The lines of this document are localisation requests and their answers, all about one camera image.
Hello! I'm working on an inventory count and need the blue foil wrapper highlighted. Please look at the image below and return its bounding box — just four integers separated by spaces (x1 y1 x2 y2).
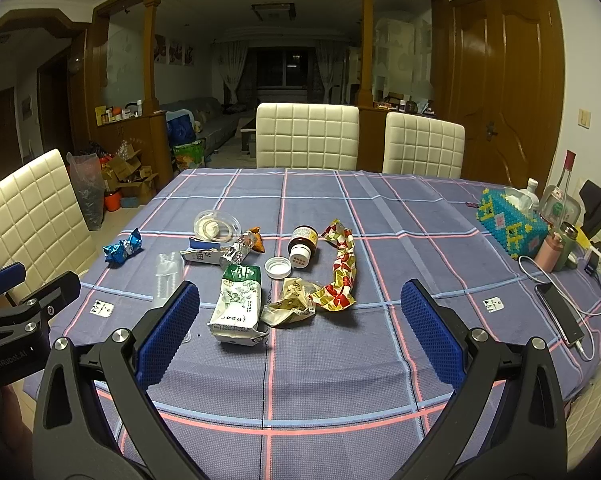
103 229 142 266

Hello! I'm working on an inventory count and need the torn blue white carton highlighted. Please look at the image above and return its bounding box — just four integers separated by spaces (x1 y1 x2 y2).
180 237 229 266

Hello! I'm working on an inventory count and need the white tissue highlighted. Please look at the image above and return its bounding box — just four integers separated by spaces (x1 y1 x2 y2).
194 214 220 242

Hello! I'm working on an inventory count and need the green white tissue pack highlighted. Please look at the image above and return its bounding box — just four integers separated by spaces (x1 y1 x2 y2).
207 264 268 347

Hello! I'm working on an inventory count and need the clear plastic round lid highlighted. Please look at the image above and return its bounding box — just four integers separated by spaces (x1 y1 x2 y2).
193 209 241 244

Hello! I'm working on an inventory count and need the silver pill blister pack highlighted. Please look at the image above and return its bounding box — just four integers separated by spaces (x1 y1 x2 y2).
220 231 257 270

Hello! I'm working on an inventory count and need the red gold checkered wrapper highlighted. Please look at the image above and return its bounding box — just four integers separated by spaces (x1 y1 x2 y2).
313 219 357 312

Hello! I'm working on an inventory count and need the orange peel piece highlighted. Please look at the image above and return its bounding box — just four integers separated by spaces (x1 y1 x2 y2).
250 226 265 254

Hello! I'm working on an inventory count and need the white bottle cap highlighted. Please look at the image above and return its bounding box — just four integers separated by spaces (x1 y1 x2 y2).
265 257 292 280

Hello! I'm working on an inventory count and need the yellow snack bag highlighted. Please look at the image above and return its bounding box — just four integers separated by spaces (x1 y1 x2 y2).
260 278 320 327

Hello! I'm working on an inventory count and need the brown medicine bottle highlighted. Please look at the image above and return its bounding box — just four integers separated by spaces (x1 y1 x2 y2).
287 226 319 269

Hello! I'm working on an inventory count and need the white table sticker left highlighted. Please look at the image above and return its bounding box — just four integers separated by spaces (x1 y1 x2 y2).
89 300 114 318

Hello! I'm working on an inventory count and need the white table sticker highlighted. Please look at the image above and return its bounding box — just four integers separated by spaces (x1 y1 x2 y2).
89 300 114 318
483 297 505 313

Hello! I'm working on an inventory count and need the cream chair left side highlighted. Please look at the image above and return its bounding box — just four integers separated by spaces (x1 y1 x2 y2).
0 150 96 302

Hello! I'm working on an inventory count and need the cream chair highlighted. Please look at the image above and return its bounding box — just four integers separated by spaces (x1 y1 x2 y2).
382 112 465 179
256 103 359 170
0 150 96 302

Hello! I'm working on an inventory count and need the black smartphone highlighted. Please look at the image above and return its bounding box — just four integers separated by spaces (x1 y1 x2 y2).
535 283 584 347

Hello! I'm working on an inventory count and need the orange bucket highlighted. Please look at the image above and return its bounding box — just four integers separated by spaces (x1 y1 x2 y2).
104 191 122 212

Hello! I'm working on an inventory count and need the white table sticker right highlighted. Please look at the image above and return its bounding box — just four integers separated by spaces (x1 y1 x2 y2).
483 297 505 313

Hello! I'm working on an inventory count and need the grey plastic bag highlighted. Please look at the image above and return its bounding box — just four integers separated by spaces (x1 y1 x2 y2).
66 152 105 231

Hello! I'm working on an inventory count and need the cardboard boxes pile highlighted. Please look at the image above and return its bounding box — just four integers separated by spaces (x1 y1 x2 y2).
100 140 157 208

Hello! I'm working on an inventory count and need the pink thermos bottle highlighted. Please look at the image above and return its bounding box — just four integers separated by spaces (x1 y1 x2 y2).
535 221 577 272

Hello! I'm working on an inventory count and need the beaded tissue box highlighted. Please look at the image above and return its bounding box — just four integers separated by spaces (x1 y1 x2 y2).
476 188 548 259

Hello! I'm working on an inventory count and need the wooden partition counter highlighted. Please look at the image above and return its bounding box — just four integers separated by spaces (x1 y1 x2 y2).
90 110 174 190

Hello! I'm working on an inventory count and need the green shopping bag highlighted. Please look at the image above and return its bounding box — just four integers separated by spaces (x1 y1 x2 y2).
172 140 205 170

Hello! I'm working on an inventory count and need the glass liquor bottle red cap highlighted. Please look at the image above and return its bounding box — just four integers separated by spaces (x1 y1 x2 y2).
538 150 581 230

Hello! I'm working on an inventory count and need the coffee table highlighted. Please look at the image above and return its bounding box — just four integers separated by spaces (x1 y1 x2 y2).
238 118 256 152

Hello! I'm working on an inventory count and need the cream chair far middle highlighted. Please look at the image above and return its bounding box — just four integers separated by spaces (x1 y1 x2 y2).
256 103 359 170

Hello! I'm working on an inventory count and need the cream chair far right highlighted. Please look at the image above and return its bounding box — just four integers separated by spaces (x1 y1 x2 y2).
382 112 465 179

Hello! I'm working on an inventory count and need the wooden door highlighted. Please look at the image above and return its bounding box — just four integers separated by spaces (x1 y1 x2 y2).
447 0 565 188

